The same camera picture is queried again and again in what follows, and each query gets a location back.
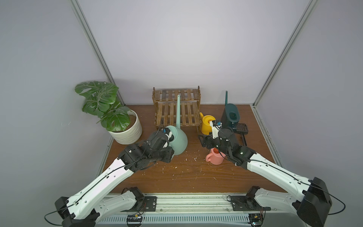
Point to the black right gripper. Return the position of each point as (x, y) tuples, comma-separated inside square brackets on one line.
[(209, 142)]

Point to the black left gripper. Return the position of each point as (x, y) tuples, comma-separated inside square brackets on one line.
[(166, 154)]

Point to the pink watering can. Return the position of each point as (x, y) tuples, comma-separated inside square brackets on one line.
[(215, 157)]

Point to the light green watering can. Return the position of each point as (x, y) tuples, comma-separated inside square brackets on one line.
[(179, 144)]

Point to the dark green watering can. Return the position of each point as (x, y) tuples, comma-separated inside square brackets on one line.
[(230, 116)]

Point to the brown wooden slatted shelf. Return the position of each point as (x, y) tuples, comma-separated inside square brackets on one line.
[(165, 101)]

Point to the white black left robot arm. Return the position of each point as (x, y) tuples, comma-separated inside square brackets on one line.
[(89, 206)]

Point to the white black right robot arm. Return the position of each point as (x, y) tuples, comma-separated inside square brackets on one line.
[(309, 199)]

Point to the yellow watering can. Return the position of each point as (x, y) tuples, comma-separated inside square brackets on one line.
[(206, 129)]

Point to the white ribbed plant pot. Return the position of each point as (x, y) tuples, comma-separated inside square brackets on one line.
[(130, 135)]

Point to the green monstera plant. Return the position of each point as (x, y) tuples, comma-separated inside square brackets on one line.
[(101, 100)]

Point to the left corner metal profile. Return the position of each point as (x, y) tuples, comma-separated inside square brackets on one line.
[(76, 7)]

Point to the corner metal profile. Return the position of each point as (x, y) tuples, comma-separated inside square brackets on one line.
[(288, 46), (76, 7)]

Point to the right corner metal profile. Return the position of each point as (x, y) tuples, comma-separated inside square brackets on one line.
[(288, 46)]

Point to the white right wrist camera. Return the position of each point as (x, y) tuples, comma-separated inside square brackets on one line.
[(216, 127)]

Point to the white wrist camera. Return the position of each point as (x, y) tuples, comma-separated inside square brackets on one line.
[(216, 127), (169, 134)]

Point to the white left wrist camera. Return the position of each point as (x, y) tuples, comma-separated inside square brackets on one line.
[(169, 134)]

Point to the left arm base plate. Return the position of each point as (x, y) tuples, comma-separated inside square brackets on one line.
[(147, 204)]

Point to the aluminium front rail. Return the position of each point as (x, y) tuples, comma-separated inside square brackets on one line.
[(209, 210)]

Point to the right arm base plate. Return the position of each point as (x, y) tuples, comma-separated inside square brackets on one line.
[(245, 203)]

